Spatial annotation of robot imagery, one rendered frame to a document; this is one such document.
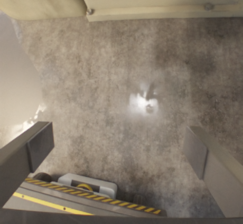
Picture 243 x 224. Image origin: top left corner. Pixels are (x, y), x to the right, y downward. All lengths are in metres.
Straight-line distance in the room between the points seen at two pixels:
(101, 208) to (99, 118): 0.45
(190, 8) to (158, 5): 0.17
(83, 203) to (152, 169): 0.40
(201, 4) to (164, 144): 0.76
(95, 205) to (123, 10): 0.93
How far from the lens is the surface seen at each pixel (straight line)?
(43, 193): 0.70
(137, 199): 0.82
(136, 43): 1.00
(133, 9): 1.06
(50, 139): 0.17
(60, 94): 1.02
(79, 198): 0.64
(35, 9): 1.23
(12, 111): 1.18
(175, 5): 1.07
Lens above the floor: 0.88
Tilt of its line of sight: 78 degrees down
